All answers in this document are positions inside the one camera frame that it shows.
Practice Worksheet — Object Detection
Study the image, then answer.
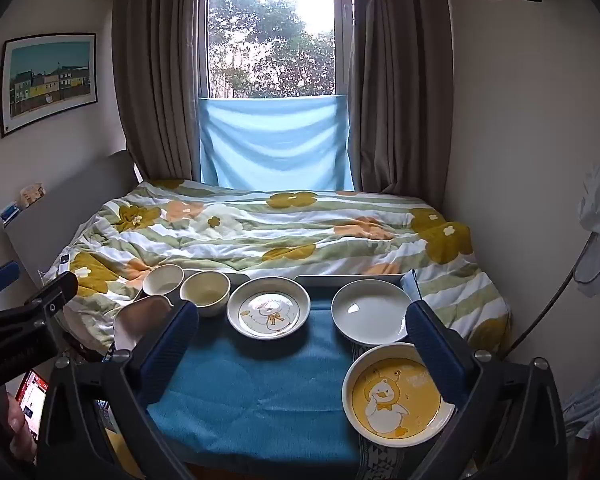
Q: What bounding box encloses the tissue packet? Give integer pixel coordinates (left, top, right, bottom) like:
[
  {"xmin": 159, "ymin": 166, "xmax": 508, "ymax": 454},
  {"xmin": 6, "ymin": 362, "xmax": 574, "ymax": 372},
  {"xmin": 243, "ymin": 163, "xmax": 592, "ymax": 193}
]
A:
[{"xmin": 21, "ymin": 184, "xmax": 47, "ymax": 208}]

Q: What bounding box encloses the light blue crumpled cloth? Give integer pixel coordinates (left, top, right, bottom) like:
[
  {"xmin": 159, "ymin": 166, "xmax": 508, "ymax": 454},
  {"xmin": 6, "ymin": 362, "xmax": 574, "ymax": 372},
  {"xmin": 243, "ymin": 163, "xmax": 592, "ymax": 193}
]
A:
[{"xmin": 562, "ymin": 360, "xmax": 600, "ymax": 443}]

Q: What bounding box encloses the black curved stand pole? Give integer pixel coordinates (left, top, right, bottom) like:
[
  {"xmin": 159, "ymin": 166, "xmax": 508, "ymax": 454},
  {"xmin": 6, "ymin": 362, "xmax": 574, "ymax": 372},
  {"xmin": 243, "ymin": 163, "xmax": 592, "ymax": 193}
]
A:
[{"xmin": 505, "ymin": 235, "xmax": 597, "ymax": 356}]

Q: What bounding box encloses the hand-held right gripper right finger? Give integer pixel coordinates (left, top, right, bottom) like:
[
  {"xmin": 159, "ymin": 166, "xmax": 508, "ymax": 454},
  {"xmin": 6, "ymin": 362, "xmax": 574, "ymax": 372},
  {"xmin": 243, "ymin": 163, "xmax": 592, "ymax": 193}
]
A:
[{"xmin": 405, "ymin": 300, "xmax": 566, "ymax": 480}]

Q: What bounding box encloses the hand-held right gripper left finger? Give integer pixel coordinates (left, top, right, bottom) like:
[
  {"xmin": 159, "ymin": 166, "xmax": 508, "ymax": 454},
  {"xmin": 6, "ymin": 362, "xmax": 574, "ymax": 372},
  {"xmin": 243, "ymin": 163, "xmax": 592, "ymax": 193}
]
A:
[{"xmin": 36, "ymin": 300, "xmax": 201, "ymax": 480}]

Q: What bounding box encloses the grey headboard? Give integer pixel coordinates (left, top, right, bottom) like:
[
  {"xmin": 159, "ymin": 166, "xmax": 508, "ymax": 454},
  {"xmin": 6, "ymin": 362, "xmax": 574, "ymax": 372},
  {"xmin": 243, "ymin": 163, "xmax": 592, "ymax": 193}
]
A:
[{"xmin": 5, "ymin": 150, "xmax": 143, "ymax": 286}]

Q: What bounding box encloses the framed houses picture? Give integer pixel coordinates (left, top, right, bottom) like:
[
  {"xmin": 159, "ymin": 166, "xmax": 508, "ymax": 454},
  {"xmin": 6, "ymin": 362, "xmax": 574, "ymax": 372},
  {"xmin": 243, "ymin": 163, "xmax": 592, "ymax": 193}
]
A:
[{"xmin": 0, "ymin": 32, "xmax": 97, "ymax": 138}]

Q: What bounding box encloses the smartphone with red screen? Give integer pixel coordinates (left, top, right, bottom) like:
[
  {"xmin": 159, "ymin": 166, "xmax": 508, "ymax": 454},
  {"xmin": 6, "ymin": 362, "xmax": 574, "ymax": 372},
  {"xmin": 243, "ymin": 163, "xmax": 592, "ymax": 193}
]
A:
[{"xmin": 15, "ymin": 369, "xmax": 51, "ymax": 443}]

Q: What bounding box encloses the white cartoon duck plate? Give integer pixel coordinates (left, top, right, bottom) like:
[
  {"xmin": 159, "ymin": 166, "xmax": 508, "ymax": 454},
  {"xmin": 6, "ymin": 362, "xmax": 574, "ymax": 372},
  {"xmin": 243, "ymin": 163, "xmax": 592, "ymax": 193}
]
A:
[{"xmin": 226, "ymin": 276, "xmax": 312, "ymax": 342}]

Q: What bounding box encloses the cream bowl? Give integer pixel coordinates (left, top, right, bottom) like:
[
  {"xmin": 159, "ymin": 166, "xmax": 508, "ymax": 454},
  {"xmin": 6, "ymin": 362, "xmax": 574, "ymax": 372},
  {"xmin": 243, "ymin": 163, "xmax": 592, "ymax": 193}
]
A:
[{"xmin": 179, "ymin": 270, "xmax": 232, "ymax": 318}]

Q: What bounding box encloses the window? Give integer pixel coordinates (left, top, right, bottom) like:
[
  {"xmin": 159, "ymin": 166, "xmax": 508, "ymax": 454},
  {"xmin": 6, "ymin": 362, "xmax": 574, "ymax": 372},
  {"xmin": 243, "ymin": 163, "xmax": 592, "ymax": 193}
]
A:
[{"xmin": 198, "ymin": 0, "xmax": 356, "ymax": 99}]

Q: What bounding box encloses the blue patterned table cloth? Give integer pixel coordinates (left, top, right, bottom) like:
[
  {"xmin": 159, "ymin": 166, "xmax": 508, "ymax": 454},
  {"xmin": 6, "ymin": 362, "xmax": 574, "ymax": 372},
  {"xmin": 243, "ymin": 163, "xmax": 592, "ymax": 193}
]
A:
[{"xmin": 145, "ymin": 272, "xmax": 421, "ymax": 480}]

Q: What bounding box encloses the person's left hand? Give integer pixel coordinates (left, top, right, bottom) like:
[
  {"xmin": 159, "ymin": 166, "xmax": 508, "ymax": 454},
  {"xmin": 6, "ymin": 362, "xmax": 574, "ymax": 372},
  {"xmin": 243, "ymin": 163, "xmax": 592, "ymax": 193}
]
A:
[{"xmin": 7, "ymin": 392, "xmax": 39, "ymax": 461}]

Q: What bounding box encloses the yellow cartoon duck bowl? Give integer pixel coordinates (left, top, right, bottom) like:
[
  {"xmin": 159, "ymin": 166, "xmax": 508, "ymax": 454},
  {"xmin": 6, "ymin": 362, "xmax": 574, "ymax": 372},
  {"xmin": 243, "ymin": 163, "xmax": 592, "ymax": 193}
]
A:
[{"xmin": 342, "ymin": 342, "xmax": 456, "ymax": 448}]

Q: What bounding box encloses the pink wavy-rim dish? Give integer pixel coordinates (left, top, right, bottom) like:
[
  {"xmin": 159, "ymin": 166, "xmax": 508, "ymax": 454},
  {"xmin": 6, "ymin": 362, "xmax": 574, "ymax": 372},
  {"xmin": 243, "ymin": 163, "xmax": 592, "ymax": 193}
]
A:
[{"xmin": 112, "ymin": 294, "xmax": 174, "ymax": 351}]

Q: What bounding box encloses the light blue window cloth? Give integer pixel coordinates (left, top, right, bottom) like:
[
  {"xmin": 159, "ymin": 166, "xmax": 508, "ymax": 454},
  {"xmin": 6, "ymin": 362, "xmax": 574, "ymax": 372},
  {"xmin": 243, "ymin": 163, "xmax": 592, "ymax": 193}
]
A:
[{"xmin": 198, "ymin": 94, "xmax": 356, "ymax": 192}]

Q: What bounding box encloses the plain white plate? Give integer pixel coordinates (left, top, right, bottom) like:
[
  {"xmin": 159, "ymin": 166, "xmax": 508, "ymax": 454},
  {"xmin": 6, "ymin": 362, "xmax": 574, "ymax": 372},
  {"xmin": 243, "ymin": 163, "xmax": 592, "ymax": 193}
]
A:
[{"xmin": 331, "ymin": 280, "xmax": 413, "ymax": 346}]

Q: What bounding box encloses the white cup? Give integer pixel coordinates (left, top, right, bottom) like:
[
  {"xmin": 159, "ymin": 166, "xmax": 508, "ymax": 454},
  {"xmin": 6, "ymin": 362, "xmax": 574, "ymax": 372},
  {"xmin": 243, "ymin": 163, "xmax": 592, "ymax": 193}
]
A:
[{"xmin": 141, "ymin": 263, "xmax": 186, "ymax": 298}]

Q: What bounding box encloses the floral blanket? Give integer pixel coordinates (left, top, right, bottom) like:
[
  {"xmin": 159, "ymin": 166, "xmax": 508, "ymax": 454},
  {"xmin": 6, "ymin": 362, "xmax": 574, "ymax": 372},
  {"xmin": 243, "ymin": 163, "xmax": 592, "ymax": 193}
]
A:
[{"xmin": 45, "ymin": 179, "xmax": 511, "ymax": 356}]

